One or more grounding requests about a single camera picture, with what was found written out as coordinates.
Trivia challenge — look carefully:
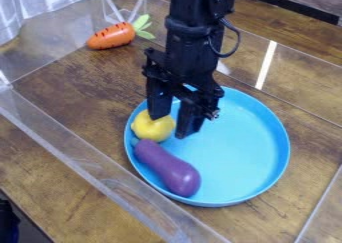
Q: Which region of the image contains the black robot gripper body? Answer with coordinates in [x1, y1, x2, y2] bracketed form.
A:
[140, 33, 226, 110]

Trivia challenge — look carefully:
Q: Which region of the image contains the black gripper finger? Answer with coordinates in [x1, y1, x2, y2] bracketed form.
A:
[175, 99, 219, 139]
[146, 78, 172, 120]

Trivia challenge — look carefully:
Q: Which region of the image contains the yellow toy lemon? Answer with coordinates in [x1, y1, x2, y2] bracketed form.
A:
[131, 110, 176, 142]

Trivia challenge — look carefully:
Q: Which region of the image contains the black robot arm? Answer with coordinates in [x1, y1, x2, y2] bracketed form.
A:
[143, 0, 234, 139]

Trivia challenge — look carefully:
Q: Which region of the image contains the blue round plastic tray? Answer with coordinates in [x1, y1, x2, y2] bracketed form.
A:
[124, 88, 290, 207]

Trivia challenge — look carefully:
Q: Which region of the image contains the orange toy carrot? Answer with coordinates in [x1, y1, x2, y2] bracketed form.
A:
[87, 14, 155, 50]

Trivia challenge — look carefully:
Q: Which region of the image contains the purple toy eggplant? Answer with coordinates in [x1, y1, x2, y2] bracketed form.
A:
[132, 139, 202, 197]

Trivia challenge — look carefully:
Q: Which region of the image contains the dark wooden baseboard strip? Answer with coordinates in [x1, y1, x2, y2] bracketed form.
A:
[258, 0, 339, 25]

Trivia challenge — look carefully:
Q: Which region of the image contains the grey checkered curtain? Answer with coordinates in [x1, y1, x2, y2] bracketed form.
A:
[0, 0, 82, 45]

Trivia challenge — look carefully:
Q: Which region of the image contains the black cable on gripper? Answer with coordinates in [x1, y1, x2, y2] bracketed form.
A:
[207, 17, 242, 59]

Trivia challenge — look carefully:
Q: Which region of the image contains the clear acrylic enclosure wall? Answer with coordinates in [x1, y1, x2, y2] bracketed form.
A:
[0, 0, 342, 243]

